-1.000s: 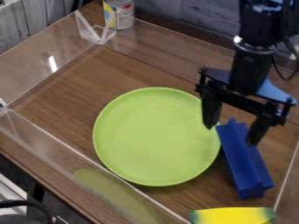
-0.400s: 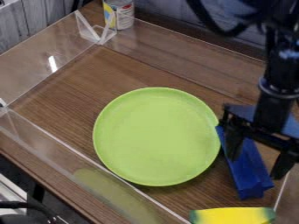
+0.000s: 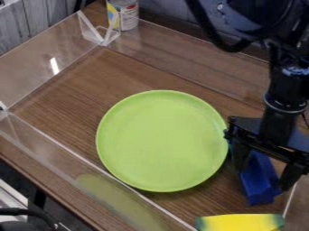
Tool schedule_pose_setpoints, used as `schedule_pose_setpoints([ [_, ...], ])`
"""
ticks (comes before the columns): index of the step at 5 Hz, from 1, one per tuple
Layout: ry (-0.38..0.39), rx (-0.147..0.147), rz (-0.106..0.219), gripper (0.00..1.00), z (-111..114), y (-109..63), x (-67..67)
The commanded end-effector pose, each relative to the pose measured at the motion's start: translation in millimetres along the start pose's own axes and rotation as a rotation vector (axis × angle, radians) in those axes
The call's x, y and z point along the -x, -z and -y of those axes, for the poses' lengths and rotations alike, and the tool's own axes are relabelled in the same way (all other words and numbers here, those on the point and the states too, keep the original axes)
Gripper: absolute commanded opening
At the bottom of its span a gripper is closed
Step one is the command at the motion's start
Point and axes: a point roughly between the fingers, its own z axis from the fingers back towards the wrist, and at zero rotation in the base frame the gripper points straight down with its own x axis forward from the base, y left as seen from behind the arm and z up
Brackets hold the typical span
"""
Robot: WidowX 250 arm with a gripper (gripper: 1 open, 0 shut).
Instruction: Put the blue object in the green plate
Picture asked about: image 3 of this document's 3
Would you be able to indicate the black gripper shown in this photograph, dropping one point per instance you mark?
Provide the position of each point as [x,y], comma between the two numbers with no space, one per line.
[275,136]

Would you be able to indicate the blue star-shaped block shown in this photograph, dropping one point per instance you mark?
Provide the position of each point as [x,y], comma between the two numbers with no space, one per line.
[260,180]

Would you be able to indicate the yellow green banana toy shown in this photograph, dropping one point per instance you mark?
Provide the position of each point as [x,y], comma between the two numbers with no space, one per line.
[241,222]

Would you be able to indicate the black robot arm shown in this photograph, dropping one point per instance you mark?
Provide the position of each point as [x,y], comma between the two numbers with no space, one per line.
[279,24]

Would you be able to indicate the green round plate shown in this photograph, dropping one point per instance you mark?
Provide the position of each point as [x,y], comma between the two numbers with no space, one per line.
[160,140]

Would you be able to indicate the white labelled can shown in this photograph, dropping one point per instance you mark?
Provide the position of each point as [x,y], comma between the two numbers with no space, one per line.
[124,11]

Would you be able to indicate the clear acrylic enclosure wall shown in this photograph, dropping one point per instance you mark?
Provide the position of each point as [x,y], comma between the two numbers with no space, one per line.
[62,79]

